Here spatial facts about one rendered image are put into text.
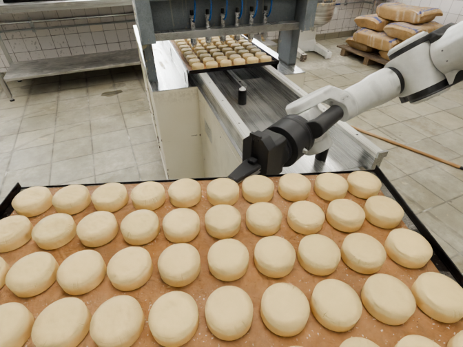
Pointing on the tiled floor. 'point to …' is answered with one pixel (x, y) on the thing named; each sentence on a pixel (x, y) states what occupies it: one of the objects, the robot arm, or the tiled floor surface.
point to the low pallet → (363, 55)
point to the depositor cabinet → (187, 109)
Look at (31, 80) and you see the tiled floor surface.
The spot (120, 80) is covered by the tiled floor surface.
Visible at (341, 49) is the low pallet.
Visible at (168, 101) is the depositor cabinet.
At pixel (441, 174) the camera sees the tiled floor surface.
